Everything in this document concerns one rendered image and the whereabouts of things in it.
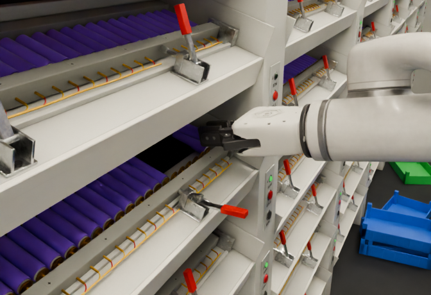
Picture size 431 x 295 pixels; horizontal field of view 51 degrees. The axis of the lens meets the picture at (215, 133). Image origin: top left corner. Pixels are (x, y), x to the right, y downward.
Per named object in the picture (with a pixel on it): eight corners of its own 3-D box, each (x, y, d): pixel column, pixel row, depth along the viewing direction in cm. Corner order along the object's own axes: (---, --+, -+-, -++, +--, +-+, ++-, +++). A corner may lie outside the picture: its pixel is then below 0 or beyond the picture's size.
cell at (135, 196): (105, 180, 62) (142, 203, 60) (95, 185, 61) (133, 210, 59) (107, 170, 61) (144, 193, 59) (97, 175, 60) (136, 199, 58)
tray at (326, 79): (344, 90, 136) (363, 47, 129) (270, 168, 86) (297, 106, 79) (284, 62, 142) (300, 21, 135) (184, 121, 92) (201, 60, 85)
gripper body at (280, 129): (324, 94, 65) (254, 99, 70) (303, 115, 56) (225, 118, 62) (330, 143, 67) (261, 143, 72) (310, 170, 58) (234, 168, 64)
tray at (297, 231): (331, 199, 150) (349, 167, 143) (263, 321, 100) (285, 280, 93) (278, 170, 156) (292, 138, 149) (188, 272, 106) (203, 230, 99)
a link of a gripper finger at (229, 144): (281, 132, 62) (263, 124, 67) (231, 147, 60) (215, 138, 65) (282, 140, 62) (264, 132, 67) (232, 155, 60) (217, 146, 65)
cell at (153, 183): (124, 168, 65) (159, 190, 64) (115, 173, 64) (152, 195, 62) (126, 158, 65) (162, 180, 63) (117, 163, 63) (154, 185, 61)
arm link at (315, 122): (338, 91, 63) (317, 93, 65) (321, 109, 56) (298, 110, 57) (344, 147, 65) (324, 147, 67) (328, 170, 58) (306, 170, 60)
